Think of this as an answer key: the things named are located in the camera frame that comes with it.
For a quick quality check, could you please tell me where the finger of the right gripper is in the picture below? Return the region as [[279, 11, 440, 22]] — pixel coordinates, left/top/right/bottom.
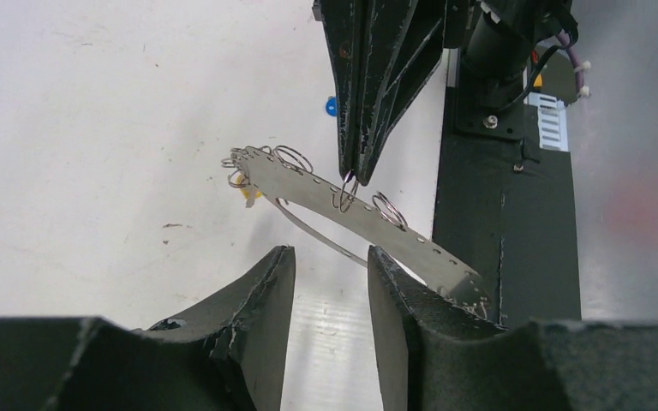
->
[[313, 0, 363, 176], [354, 1, 447, 186]]

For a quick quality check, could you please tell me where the metal crescent keyring plate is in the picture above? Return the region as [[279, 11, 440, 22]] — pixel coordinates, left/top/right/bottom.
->
[[220, 145, 491, 319]]

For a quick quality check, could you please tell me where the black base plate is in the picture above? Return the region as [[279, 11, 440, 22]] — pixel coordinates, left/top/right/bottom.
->
[[433, 51, 582, 328]]

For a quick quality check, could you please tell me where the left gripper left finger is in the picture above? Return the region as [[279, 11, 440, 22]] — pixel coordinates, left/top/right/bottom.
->
[[0, 246, 296, 410]]

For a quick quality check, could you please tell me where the blue key tag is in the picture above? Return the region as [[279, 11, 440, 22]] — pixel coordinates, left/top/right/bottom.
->
[[325, 96, 338, 117]]

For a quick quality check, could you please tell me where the right circuit board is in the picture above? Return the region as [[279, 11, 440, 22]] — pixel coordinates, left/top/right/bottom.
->
[[529, 46, 558, 91]]

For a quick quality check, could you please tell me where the yellow key tag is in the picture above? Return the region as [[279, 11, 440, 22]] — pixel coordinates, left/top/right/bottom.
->
[[234, 173, 262, 208]]

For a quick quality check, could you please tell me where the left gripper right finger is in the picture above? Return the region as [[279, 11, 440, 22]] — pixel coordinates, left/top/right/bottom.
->
[[368, 247, 658, 410]]

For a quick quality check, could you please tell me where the right white cable duct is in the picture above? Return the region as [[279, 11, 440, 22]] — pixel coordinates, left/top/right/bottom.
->
[[526, 92, 570, 152]]

